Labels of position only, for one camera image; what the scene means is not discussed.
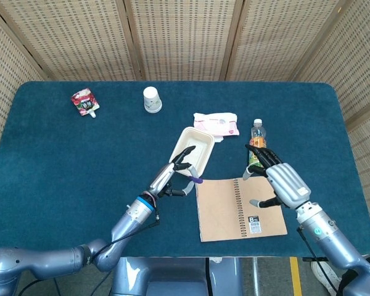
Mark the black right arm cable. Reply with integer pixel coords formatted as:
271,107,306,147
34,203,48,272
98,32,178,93
297,226,340,294

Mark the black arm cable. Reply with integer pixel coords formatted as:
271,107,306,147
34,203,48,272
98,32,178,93
17,209,161,296
297,226,340,294

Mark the woven bamboo folding screen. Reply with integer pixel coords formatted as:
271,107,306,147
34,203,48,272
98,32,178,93
0,0,370,229

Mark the plastic beverage bottle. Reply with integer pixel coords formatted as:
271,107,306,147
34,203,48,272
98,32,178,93
248,118,268,170

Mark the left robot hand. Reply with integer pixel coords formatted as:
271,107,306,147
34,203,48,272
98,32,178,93
143,146,203,200

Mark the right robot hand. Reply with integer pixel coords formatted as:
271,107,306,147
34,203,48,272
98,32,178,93
242,144,311,211

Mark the yellow floor tape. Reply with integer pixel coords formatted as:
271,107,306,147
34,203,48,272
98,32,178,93
289,257,303,296

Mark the metal table leg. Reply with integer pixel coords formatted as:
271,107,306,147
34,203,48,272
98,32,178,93
252,257,260,287

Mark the white sneaker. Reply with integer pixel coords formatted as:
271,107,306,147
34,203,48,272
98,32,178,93
310,260,342,295

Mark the pink white tissue pack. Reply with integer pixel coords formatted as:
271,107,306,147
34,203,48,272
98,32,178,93
193,112,240,138

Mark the brown spiral notebook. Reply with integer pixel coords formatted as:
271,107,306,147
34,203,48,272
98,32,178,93
195,175,289,243

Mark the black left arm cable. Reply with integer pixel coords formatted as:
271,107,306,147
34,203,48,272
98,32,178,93
17,209,161,296

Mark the white paper cup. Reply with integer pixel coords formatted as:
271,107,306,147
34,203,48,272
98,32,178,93
142,86,163,114

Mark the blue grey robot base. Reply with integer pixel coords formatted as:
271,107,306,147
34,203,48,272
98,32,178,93
110,257,244,296

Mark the blue carpet table mat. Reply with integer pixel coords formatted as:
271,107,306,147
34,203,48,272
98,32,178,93
0,81,370,258

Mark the red drink pouch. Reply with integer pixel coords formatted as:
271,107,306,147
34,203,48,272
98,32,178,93
70,88,101,119

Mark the white takeaway container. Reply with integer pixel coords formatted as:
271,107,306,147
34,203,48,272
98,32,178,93
168,126,216,177

